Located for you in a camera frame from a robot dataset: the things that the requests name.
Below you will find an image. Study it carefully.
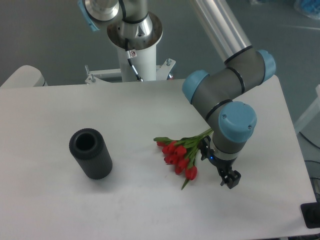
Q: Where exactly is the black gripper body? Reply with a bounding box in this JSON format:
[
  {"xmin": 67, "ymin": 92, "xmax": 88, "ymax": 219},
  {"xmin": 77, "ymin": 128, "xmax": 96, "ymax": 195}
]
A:
[{"xmin": 208, "ymin": 149, "xmax": 237, "ymax": 179}]

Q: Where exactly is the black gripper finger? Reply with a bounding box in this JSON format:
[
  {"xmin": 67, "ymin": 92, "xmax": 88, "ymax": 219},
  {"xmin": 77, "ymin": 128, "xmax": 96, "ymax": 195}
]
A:
[
  {"xmin": 199, "ymin": 135, "xmax": 212, "ymax": 161},
  {"xmin": 220, "ymin": 170, "xmax": 242, "ymax": 189}
]

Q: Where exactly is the red tulip bouquet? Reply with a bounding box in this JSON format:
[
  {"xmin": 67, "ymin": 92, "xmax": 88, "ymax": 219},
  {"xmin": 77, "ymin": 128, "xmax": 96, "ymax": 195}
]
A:
[{"xmin": 153, "ymin": 128, "xmax": 214, "ymax": 190}]

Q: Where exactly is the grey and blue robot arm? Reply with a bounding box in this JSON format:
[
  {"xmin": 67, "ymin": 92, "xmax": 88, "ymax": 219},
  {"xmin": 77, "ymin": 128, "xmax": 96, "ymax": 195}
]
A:
[{"xmin": 77, "ymin": 0, "xmax": 276, "ymax": 188}]

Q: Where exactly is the black device at table corner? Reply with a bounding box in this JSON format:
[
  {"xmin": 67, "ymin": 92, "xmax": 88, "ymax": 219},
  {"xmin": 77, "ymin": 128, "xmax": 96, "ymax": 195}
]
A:
[{"xmin": 300, "ymin": 202, "xmax": 320, "ymax": 229}]

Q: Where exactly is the white furniture right edge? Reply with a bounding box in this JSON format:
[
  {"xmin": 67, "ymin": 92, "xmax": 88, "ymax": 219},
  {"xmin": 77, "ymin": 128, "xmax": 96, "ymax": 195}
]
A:
[{"xmin": 293, "ymin": 85, "xmax": 320, "ymax": 135}]

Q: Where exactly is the black ribbed cylindrical vase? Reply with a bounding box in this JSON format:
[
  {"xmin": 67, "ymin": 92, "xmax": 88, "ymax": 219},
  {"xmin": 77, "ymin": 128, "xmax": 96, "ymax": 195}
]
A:
[{"xmin": 69, "ymin": 128, "xmax": 113, "ymax": 180}]

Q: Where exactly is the blue plastic bag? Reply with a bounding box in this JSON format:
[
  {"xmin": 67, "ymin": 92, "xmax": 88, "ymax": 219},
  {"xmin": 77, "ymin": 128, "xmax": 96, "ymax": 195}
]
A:
[{"xmin": 294, "ymin": 0, "xmax": 320, "ymax": 20}]

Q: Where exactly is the white rounded furniture left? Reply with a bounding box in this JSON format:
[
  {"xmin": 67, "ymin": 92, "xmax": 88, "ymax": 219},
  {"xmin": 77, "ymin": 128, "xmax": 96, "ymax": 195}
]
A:
[{"xmin": 0, "ymin": 65, "xmax": 48, "ymax": 89}]

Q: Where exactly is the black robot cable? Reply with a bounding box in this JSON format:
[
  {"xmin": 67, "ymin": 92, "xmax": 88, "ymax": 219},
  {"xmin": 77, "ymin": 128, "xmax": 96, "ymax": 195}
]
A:
[{"xmin": 124, "ymin": 37, "xmax": 145, "ymax": 82}]

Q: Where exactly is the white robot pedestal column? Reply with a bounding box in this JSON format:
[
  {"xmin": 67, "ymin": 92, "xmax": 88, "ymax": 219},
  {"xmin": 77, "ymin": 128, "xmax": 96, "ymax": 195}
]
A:
[{"xmin": 106, "ymin": 11, "xmax": 164, "ymax": 82}]

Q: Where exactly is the white pedestal base frame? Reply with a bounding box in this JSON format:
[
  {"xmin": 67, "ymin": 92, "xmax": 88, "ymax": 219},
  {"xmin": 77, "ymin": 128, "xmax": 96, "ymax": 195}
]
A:
[{"xmin": 85, "ymin": 58, "xmax": 176, "ymax": 84}]

